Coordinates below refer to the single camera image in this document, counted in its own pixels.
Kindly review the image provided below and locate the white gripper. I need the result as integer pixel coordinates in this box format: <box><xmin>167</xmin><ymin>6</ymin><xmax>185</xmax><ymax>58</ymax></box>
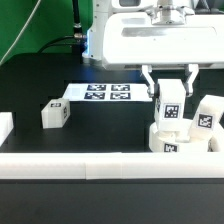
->
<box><xmin>102</xmin><ymin>13</ymin><xmax>224</xmax><ymax>98</ymax></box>

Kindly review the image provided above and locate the white left fence wall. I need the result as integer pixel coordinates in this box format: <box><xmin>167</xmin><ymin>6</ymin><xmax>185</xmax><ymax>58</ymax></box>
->
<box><xmin>0</xmin><ymin>112</ymin><xmax>14</xmax><ymax>147</ymax></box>

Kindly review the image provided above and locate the white round stool seat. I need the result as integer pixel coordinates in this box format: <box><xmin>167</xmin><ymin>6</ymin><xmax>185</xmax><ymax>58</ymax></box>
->
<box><xmin>148</xmin><ymin>119</ymin><xmax>224</xmax><ymax>154</ymax></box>

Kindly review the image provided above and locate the white front fence wall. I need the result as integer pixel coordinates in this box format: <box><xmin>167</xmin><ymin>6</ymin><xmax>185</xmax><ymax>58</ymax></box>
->
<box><xmin>0</xmin><ymin>152</ymin><xmax>224</xmax><ymax>180</ymax></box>

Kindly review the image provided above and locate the white fence wall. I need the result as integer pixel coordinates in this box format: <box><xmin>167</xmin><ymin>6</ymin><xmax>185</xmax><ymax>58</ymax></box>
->
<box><xmin>0</xmin><ymin>152</ymin><xmax>224</xmax><ymax>180</ymax></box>
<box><xmin>0</xmin><ymin>112</ymin><xmax>14</xmax><ymax>147</ymax></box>

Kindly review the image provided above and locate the white marker sheet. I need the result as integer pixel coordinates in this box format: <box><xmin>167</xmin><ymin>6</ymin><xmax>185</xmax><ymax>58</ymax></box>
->
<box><xmin>63</xmin><ymin>83</ymin><xmax>152</xmax><ymax>102</ymax></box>

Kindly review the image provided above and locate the grey thin cable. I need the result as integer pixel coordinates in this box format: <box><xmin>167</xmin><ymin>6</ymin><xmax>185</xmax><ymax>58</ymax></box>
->
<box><xmin>0</xmin><ymin>0</ymin><xmax>43</xmax><ymax>66</ymax></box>

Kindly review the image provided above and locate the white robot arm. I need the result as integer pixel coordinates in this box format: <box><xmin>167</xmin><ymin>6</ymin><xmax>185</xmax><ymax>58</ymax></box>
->
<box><xmin>83</xmin><ymin>0</ymin><xmax>224</xmax><ymax>97</ymax></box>

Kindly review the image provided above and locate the black cable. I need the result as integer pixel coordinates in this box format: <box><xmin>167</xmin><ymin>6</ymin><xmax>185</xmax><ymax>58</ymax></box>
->
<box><xmin>38</xmin><ymin>0</ymin><xmax>88</xmax><ymax>54</ymax></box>

